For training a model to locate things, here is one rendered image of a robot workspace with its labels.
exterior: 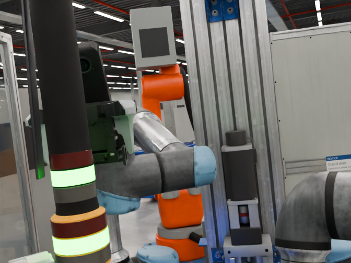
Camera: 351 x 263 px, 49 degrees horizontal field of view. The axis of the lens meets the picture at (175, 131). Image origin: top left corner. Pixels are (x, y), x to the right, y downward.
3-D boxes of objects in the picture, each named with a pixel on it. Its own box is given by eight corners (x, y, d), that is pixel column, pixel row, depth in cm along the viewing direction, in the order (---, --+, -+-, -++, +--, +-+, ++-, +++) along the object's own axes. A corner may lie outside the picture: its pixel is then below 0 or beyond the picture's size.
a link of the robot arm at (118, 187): (165, 207, 67) (157, 145, 67) (100, 220, 64) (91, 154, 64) (154, 199, 75) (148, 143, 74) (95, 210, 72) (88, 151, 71)
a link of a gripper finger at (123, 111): (158, 154, 40) (128, 150, 48) (151, 96, 39) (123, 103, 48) (129, 159, 38) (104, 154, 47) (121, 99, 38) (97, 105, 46)
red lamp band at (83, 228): (59, 242, 28) (57, 226, 28) (47, 230, 32) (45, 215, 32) (115, 228, 30) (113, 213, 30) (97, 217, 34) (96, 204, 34)
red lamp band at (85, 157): (55, 171, 29) (53, 155, 29) (46, 168, 32) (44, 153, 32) (98, 164, 30) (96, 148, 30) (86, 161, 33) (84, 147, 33)
